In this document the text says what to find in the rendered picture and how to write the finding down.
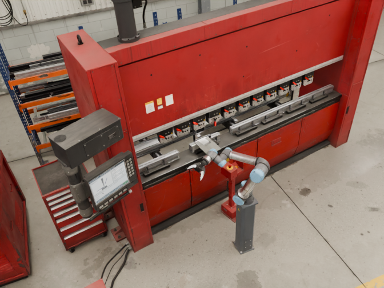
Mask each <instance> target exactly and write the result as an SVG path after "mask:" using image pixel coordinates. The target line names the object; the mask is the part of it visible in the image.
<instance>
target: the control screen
mask: <svg viewBox="0 0 384 288"><path fill-rule="evenodd" d="M128 182H129V180H128V177H127V173H126V168H125V164H124V160H122V161H121V162H120V163H118V164H116V165H115V166H113V167H112V168H110V169H108V170H107V171H106V172H104V173H103V174H101V175H99V176H98V177H96V178H95V179H93V180H92V181H90V182H89V184H90V187H91V190H92V193H93V196H94V199H95V202H96V204H98V203H99V202H100V201H102V200H104V199H105V198H106V197H108V196H109V195H110V194H112V193H113V192H115V191H116V190H118V189H119V188H121V187H122V186H123V185H125V184H127V183H128ZM103 192H105V193H104V194H103V195H101V194H102V193H103Z"/></svg>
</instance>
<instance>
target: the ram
mask: <svg viewBox="0 0 384 288"><path fill-rule="evenodd" d="M354 4H355V0H335V1H331V2H328V3H324V4H322V5H318V6H315V7H311V8H309V9H305V10H302V11H298V12H296V13H292V14H289V15H285V16H282V17H279V18H276V19H272V20H269V21H266V22H262V23H259V24H256V25H252V26H249V27H246V28H243V29H239V30H236V31H232V32H230V33H226V34H223V35H219V36H217V37H213V38H210V39H206V40H204V41H200V42H197V43H193V44H190V45H187V46H184V47H180V48H177V49H174V50H170V51H167V52H164V53H160V54H157V55H154V56H151V57H147V58H144V59H140V60H138V61H134V62H131V63H127V64H125V65H121V66H118V69H119V74H120V78H121V84H122V88H123V94H124V98H125V103H126V108H127V114H128V118H129V122H130V128H131V133H132V137H134V136H136V135H139V134H142V133H145V132H147V131H149V130H152V129H155V128H157V127H160V126H163V125H165V124H167V123H170V122H172V121H176V120H178V119H180V118H183V117H186V116H188V115H190V114H193V113H196V112H198V111H201V110H203V109H206V108H208V107H211V106H214V105H217V104H219V103H221V102H224V101H227V100H229V99H232V98H234V97H237V96H239V95H242V94H244V93H248V92H250V91H252V90H255V89H258V88H260V87H262V86H265V85H268V84H270V83H273V82H275V81H278V80H280V79H283V78H286V77H288V76H291V75H293V74H296V73H298V72H301V71H304V70H306V69H309V68H311V67H314V66H316V65H319V64H322V63H324V62H327V61H329V60H332V59H334V58H337V57H340V56H342V55H343V54H344V51H345V46H346V41H347V36H348V33H349V28H350V22H351V18H352V14H353V10H354ZM342 59H343V58H340V59H338V60H335V61H332V62H330V63H327V64H325V65H322V66H320V67H317V68H314V69H312V70H309V71H307V72H305V73H302V74H299V75H296V76H294V77H292V78H289V79H286V80H284V81H282V82H279V83H276V84H274V85H271V86H269V87H266V88H264V89H261V90H258V91H256V92H253V93H251V94H248V95H246V96H244V97H240V98H238V99H235V100H233V101H231V102H228V103H225V104H223V105H220V106H218V107H215V108H213V109H210V110H208V111H205V112H202V113H200V114H197V115H195V116H192V117H190V118H187V119H184V120H182V121H179V122H177V123H174V124H172V125H170V126H166V127H164V128H162V129H159V130H157V131H154V132H152V133H149V134H146V135H144V136H141V137H139V138H136V139H134V140H133V142H135V141H137V140H140V139H142V138H145V137H148V136H150V135H153V134H155V133H158V132H160V131H162V130H165V129H168V128H170V127H173V126H175V125H178V124H180V123H183V122H186V121H188V120H190V119H193V118H195V117H198V116H200V115H203V114H206V113H208V112H211V111H213V110H216V109H218V108H220V107H224V106H226V105H229V104H231V103H233V102H236V101H238V100H241V99H244V98H246V97H249V96H251V95H254V94H256V93H259V92H261V91H264V90H266V89H269V88H271V87H274V86H276V85H279V84H282V83H284V82H287V81H289V80H292V79H294V78H297V77H300V76H302V75H304V74H307V73H309V72H312V71H314V70H317V69H320V68H322V67H325V66H327V65H330V64H332V63H334V62H337V61H340V60H342ZM170 94H173V101H174V103H173V104H172V105H168V106H166V101H165V96H167V95H170ZM159 98H162V104H160V105H162V106H163V108H161V109H158V106H160V105H158V104H157V99H159ZM151 101H153V102H154V110H155V111H152V112H150V113H147V112H146V106H145V103H148V102H151Z"/></svg>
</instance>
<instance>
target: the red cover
mask: <svg viewBox="0 0 384 288"><path fill-rule="evenodd" d="M331 1H335V0H277V1H273V2H269V3H266V4H263V5H259V6H255V7H251V8H249V9H245V10H241V11H237V12H234V13H231V14H226V15H223V16H220V17H216V18H213V19H208V20H206V21H202V22H198V23H195V24H192V25H188V26H184V27H180V28H177V29H174V30H170V31H166V32H163V33H159V34H156V35H152V36H149V37H145V38H141V39H139V40H138V41H136V42H133V43H123V44H120V45H116V46H113V47H109V48H106V49H104V50H105V51H106V52H107V53H109V54H110V55H111V56H112V57H113V58H114V59H115V60H116V61H117V64H118V66H121V65H125V64H127V63H131V62H134V61H138V60H140V59H144V58H147V57H151V56H154V55H157V54H160V53H164V52H167V51H170V50H174V49H177V48H180V47H184V46H187V45H190V44H193V43H197V42H200V41H204V40H206V39H210V38H213V37H217V36H219V35H223V34H226V33H230V32H232V31H236V30H239V29H243V28H246V27H249V26H252V25H256V24H259V23H262V22H266V21H269V20H272V19H276V18H279V17H282V16H285V15H289V14H292V13H296V12H298V11H302V10H305V9H309V8H311V7H315V6H318V5H322V4H324V3H328V2H331Z"/></svg>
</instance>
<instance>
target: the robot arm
mask: <svg viewBox="0 0 384 288"><path fill-rule="evenodd" d="M228 158H230V159H233V160H236V161H240V162H244V163H248V164H251V165H254V166H255V168H254V169H253V170H252V171H251V173H250V175H249V179H248V180H247V181H242V182H241V186H240V188H239V189H238V191H237V192H236V194H235V195H234V196H233V201H234V202H235V203H236V204H238V205H250V204H252V203H253V202H254V196H253V188H254V187H255V186H256V184H258V183H260V182H261V181H262V180H263V179H264V177H265V175H266V174H267V173H268V171H269V170H270V165H269V163H268V161H267V160H265V159H263V158H261V157H252V156H250V155H246V154H242V153H238V152H234V151H232V149H231V148H229V147H227V148H225V149H224V151H223V152H222V153H221V154H220V155H218V154H217V151H216V149H210V150H209V151H208V153H207V154H206V155H205V156H203V158H202V160H201V163H194V164H193V165H191V166H190V167H188V169H192V168H194V169H195V171H197V172H199V173H200V174H201V176H200V180H201V179H202V178H203V176H204V174H205V166H206V165H208V164H209V163H210V162H211V161H213V162H215V163H216V164H217V165H218V166H220V167H224V165H225V164H226V160H227V159H228ZM188 169H187V170H188ZM200 171H201V172H200Z"/></svg>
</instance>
